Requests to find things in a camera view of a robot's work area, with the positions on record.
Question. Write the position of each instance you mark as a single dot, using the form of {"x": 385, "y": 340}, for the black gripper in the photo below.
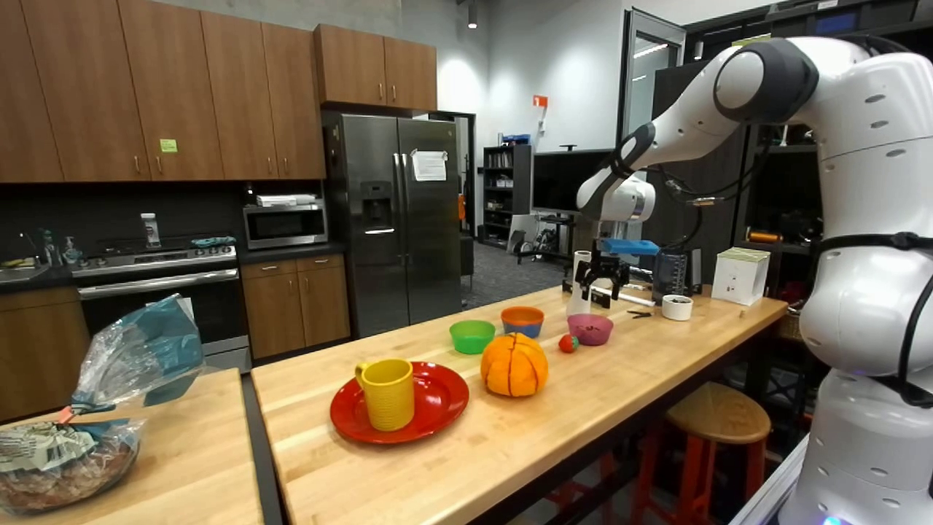
{"x": 607, "y": 264}

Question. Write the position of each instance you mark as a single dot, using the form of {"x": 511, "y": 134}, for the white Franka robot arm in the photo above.
{"x": 863, "y": 194}

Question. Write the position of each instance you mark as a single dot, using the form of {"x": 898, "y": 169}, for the blue bowl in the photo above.
{"x": 524, "y": 321}

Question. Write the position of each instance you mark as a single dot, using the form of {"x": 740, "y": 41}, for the green bowl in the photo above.
{"x": 473, "y": 335}

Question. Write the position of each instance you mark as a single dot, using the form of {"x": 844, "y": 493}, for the small red green ball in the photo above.
{"x": 566, "y": 343}

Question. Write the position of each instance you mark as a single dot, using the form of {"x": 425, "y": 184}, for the dark water jug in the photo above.
{"x": 672, "y": 273}

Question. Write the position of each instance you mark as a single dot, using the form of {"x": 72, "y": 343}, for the white mug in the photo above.
{"x": 678, "y": 308}

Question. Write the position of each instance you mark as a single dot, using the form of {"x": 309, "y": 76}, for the black monitor screen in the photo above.
{"x": 565, "y": 179}

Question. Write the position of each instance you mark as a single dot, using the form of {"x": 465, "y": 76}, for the orange toy pumpkin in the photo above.
{"x": 515, "y": 366}

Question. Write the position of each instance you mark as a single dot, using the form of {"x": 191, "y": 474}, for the dark bookshelf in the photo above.
{"x": 502, "y": 194}

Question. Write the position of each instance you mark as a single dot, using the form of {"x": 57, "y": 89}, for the white cardboard box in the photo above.
{"x": 742, "y": 278}

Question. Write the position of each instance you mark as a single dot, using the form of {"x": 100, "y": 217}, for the wooden stool red legs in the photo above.
{"x": 718, "y": 417}

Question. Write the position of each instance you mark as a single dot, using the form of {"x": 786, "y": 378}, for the red plate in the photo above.
{"x": 441, "y": 394}

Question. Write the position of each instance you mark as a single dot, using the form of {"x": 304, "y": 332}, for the white paper on refrigerator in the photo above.
{"x": 429, "y": 168}

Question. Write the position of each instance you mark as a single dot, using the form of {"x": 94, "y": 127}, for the stainless steel refrigerator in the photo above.
{"x": 395, "y": 223}

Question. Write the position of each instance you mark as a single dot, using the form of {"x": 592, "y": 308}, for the grey door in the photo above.
{"x": 645, "y": 67}

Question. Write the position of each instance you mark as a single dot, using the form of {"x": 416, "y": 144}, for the yellow mug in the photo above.
{"x": 391, "y": 394}

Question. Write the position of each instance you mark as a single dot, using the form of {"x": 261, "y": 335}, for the black ceiling spotlight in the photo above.
{"x": 473, "y": 14}

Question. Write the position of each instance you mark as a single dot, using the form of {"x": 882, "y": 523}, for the brown wooden base cabinets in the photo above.
{"x": 295, "y": 305}

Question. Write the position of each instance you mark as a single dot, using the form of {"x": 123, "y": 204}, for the silver microwave oven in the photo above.
{"x": 285, "y": 223}

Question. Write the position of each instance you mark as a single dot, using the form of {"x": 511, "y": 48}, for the stainless steel stove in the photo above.
{"x": 162, "y": 281}

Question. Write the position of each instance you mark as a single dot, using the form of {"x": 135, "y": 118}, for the bottle on counter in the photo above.
{"x": 151, "y": 232}

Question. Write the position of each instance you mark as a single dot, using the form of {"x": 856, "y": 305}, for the green cabinet sticker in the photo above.
{"x": 171, "y": 144}

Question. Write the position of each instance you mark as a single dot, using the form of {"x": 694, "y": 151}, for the plastic bread bag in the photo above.
{"x": 105, "y": 410}

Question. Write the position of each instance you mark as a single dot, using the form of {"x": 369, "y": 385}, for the orange wall sign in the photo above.
{"x": 541, "y": 99}

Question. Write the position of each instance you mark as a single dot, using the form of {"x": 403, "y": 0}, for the brown wooden wall cabinets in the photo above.
{"x": 194, "y": 89}

